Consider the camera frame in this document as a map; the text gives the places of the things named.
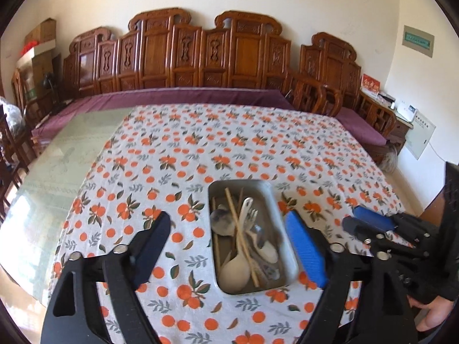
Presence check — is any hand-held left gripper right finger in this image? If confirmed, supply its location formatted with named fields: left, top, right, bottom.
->
left=285, top=211, right=418, bottom=344

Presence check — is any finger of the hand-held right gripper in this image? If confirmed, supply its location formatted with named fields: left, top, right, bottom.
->
left=352, top=206, right=396, bottom=233
left=342, top=216, right=375, bottom=242

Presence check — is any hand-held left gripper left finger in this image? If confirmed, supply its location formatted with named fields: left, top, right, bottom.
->
left=40, top=211, right=171, bottom=344

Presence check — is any rectangular metal tray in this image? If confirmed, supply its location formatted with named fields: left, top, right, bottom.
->
left=207, top=179, right=300, bottom=294

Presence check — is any wooden chopstick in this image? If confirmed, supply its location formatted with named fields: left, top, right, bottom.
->
left=224, top=187, right=260, bottom=288

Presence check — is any cream plastic fork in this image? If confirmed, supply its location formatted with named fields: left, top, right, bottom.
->
left=246, top=206, right=261, bottom=237

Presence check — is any metal spoon with pierced handle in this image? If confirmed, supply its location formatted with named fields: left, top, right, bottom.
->
left=210, top=206, right=237, bottom=237

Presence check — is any beige plastic spoon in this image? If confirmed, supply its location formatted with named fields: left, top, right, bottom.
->
left=218, top=197, right=256, bottom=292

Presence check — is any person's right forearm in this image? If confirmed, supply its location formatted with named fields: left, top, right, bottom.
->
left=423, top=161, right=459, bottom=302

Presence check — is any person's right hand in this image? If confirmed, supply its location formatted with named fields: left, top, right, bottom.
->
left=411, top=294, right=459, bottom=332

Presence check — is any translucent plastic bag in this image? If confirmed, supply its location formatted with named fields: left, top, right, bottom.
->
left=378, top=147, right=400, bottom=173

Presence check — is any purple armchair cushion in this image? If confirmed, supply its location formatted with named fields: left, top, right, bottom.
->
left=335, top=107, right=388, bottom=147

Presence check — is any wooden side table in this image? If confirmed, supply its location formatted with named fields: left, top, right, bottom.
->
left=359, top=91, right=413, bottom=144

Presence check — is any white desk device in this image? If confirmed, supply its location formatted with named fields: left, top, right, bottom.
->
left=396, top=102, right=418, bottom=122

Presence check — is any orange print tablecloth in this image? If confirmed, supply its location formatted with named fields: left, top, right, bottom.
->
left=50, top=104, right=409, bottom=344

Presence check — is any red sign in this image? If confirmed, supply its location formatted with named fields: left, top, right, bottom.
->
left=360, top=74, right=381, bottom=97

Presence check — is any purple sofa cushion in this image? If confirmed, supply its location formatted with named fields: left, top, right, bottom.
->
left=32, top=89, right=289, bottom=140

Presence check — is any carved wooden armchair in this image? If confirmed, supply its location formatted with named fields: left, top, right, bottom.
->
left=287, top=32, right=397, bottom=165

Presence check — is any wooden dining chair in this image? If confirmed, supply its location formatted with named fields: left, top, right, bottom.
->
left=0, top=113, right=38, bottom=187

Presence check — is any black lamp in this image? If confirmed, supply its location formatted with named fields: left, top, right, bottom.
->
left=42, top=72, right=60, bottom=108

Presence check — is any carved wooden sofa bench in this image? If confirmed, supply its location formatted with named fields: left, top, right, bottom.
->
left=22, top=7, right=343, bottom=122

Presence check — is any clear plastic bag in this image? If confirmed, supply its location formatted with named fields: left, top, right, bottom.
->
left=0, top=97, right=26, bottom=137

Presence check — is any brown cardboard box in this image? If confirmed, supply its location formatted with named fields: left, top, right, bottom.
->
left=24, top=19, right=57, bottom=45

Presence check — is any white wall cable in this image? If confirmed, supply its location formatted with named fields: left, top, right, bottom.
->
left=428, top=143, right=449, bottom=162

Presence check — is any grey wall panel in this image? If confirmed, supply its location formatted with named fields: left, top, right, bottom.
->
left=409, top=113, right=437, bottom=160

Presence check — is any wall box with green label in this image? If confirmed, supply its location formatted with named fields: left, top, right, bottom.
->
left=402, top=25, right=434, bottom=58

